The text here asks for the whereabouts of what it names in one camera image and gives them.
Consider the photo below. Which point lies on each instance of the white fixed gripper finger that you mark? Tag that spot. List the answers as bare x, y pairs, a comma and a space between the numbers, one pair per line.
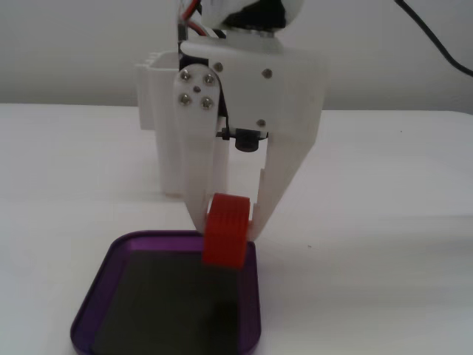
281, 174

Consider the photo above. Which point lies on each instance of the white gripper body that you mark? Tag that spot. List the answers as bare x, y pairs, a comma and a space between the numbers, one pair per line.
259, 94

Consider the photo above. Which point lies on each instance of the white moving gripper finger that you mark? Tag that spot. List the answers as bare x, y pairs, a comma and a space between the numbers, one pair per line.
196, 148

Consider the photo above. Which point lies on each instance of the red cube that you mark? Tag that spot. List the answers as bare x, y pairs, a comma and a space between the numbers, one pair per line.
225, 233

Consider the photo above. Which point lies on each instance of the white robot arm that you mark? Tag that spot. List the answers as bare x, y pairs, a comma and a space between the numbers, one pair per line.
221, 11

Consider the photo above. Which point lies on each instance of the purple square tray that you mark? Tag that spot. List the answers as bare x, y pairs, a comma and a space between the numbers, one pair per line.
166, 296

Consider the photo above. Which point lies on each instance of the small black gripper camera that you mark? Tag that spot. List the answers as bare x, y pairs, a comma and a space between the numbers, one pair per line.
244, 142

